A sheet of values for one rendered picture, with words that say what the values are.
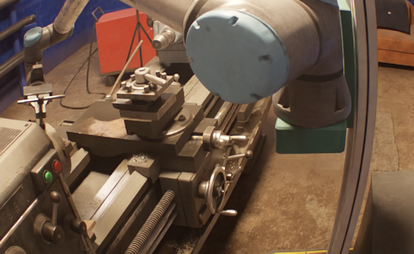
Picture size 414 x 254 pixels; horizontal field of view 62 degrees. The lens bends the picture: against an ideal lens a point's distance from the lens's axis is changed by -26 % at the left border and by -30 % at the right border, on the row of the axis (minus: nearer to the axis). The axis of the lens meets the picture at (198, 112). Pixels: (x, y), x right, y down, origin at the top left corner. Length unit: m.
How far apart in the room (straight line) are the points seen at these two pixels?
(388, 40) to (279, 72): 4.36
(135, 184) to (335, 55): 1.10
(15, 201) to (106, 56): 3.92
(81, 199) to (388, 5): 4.30
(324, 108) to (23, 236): 0.78
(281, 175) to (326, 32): 2.41
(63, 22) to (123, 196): 0.69
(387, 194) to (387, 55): 3.63
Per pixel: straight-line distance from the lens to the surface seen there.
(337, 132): 0.84
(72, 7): 1.43
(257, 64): 0.63
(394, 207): 1.49
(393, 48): 5.01
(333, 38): 0.81
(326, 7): 0.79
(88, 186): 1.96
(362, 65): 0.96
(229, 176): 2.12
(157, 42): 2.34
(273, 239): 2.56
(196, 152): 1.78
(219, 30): 0.64
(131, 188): 1.69
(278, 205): 2.83
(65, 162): 1.45
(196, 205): 1.85
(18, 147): 1.10
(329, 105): 0.83
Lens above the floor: 1.79
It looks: 26 degrees down
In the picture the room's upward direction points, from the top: 7 degrees counter-clockwise
